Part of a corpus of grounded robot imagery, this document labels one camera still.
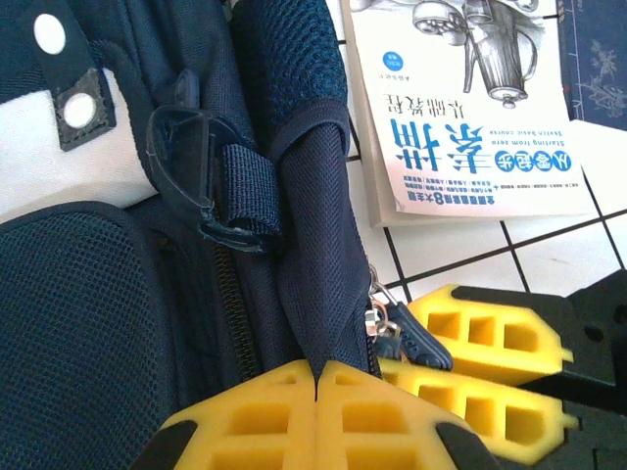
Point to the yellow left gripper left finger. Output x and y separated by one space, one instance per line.
255 421

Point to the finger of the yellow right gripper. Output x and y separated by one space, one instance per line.
450 396
460 352

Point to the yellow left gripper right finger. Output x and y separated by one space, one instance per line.
372 421

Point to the navy blue student backpack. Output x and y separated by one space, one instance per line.
98 303

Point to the white sketch drawing book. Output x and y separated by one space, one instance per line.
441 98

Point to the navy blue floral book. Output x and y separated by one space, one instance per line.
595 59

